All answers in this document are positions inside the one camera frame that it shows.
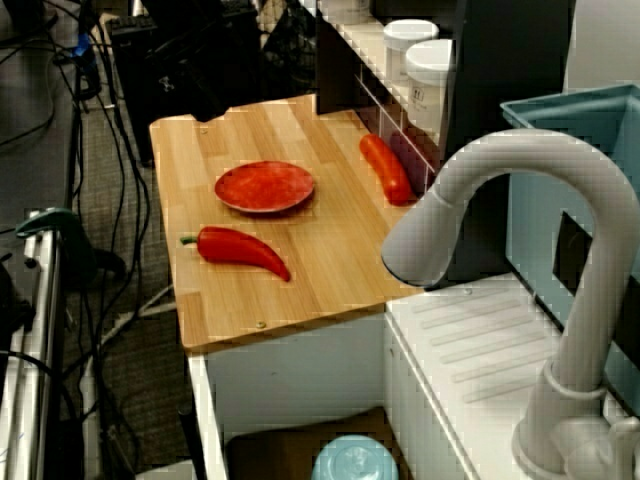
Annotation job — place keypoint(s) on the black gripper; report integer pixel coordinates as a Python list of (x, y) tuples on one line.
[(210, 102)]

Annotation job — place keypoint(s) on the red toy pepper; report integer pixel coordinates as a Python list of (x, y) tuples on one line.
[(235, 250)]

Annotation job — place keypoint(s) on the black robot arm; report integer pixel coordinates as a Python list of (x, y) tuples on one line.
[(200, 50)]

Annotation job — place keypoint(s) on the black computer tower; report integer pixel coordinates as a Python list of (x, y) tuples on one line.
[(130, 75)]

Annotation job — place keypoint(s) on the red round plate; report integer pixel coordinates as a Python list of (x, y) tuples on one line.
[(265, 187)]

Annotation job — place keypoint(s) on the dark tiled backsplash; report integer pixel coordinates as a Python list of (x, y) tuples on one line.
[(335, 75)]

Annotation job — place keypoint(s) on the blue tape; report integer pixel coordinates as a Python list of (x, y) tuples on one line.
[(82, 47)]

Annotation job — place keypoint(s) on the orange toy sausage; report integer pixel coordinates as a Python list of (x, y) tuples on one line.
[(385, 170)]

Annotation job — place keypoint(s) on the white lidded jar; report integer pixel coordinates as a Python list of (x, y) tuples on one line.
[(410, 45), (427, 85)]

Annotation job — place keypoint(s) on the dark grey upright panel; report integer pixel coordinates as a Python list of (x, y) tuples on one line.
[(500, 75)]

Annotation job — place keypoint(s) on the grey curved faucet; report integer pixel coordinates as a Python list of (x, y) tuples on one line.
[(530, 145)]

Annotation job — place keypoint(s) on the teal plastic bin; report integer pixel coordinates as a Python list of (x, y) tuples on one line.
[(560, 117)]

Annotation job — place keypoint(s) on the brown board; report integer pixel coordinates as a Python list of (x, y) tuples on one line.
[(270, 450)]

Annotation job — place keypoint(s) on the white sink unit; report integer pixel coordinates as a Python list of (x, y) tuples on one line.
[(480, 340)]

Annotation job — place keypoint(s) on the light blue bowl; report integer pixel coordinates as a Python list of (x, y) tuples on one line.
[(355, 460)]

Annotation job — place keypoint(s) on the aluminium frame rail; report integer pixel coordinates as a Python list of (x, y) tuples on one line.
[(35, 350)]

